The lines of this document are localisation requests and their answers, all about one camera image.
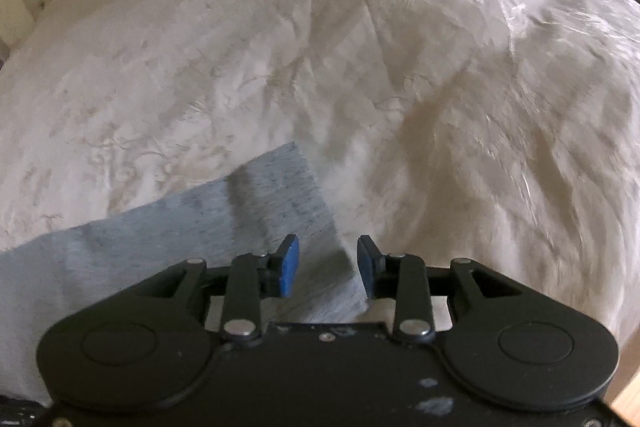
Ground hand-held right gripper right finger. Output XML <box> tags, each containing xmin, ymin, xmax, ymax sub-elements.
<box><xmin>356</xmin><ymin>234</ymin><xmax>525</xmax><ymax>344</ymax></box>

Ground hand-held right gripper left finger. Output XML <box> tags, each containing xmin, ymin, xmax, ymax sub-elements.
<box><xmin>134</xmin><ymin>234</ymin><xmax>301</xmax><ymax>341</ymax></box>

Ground light blue pants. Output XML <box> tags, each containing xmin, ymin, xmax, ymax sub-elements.
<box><xmin>0</xmin><ymin>142</ymin><xmax>370</xmax><ymax>403</ymax></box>

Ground white bedspread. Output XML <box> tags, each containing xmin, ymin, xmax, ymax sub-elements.
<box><xmin>0</xmin><ymin>0</ymin><xmax>640</xmax><ymax>358</ymax></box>

